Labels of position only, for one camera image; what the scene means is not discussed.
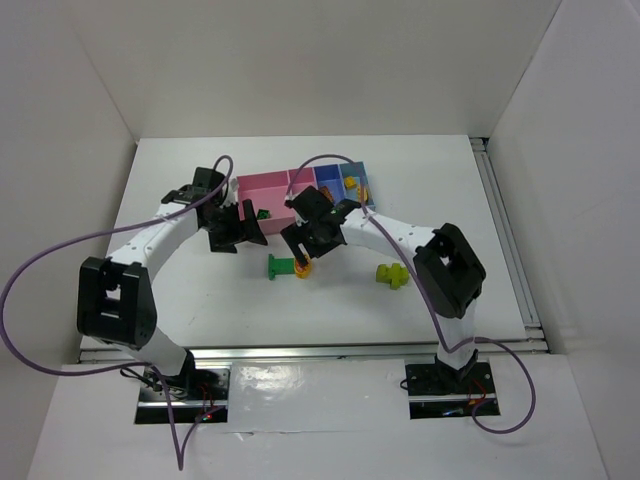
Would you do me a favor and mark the dark blue bin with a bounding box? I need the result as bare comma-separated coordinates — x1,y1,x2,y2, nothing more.
313,164,345,204

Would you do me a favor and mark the aluminium side rail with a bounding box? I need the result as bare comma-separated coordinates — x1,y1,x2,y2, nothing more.
469,137,546,343

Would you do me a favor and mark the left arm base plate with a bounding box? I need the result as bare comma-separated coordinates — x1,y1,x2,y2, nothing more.
134,365,232,425

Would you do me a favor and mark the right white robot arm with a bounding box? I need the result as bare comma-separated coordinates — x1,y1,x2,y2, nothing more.
281,187,486,393

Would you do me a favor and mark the brown orange lego brick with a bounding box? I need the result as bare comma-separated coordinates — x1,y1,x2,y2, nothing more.
319,186,335,203

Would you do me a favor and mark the aluminium front rail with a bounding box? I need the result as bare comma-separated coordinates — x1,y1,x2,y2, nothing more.
78,338,550,364

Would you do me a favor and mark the green lego stem piece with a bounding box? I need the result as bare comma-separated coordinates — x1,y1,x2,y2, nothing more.
267,254,296,281

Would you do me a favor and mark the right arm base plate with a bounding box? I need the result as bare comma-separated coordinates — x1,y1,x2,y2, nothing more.
399,362,500,420

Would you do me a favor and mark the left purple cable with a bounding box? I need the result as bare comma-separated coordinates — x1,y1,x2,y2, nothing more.
0,155,236,472

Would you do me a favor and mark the yellow lego brick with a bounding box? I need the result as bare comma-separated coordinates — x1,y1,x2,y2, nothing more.
356,185,369,204
344,176,359,190

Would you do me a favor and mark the orange flower lego piece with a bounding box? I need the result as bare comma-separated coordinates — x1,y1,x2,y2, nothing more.
294,257,313,279

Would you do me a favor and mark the large pink bin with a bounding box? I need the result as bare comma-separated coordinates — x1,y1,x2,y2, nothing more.
237,170,295,236

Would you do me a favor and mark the lime green lego cluster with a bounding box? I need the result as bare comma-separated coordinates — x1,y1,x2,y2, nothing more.
375,263,410,290

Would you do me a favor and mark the purple cable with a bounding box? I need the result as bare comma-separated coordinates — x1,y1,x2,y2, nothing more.
0,155,236,472
285,153,539,435

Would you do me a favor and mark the light blue bin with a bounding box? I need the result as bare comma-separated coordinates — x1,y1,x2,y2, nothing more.
339,162,375,210

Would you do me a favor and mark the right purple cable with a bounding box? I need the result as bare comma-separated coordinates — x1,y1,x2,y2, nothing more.
285,153,539,435

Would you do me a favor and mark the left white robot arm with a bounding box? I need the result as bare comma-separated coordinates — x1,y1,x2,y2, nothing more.
77,167,267,397

